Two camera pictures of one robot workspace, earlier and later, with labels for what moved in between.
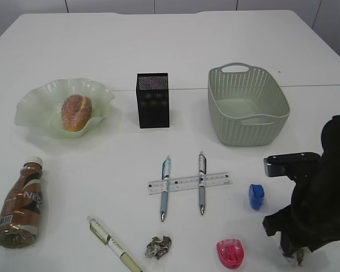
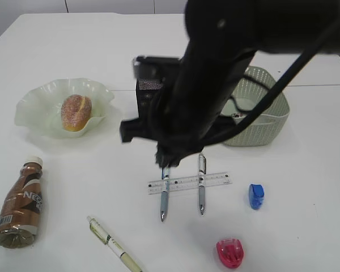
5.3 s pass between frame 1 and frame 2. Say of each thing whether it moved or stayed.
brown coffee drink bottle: stayed
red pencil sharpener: stayed
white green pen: stayed
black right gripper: moved
